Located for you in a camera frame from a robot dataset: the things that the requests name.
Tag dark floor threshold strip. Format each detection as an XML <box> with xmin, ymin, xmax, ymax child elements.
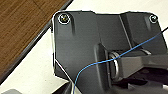
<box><xmin>0</xmin><ymin>0</ymin><xmax>75</xmax><ymax>85</ymax></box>

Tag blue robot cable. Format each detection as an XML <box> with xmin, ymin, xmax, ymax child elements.
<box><xmin>73</xmin><ymin>29</ymin><xmax>168</xmax><ymax>94</ymax></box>

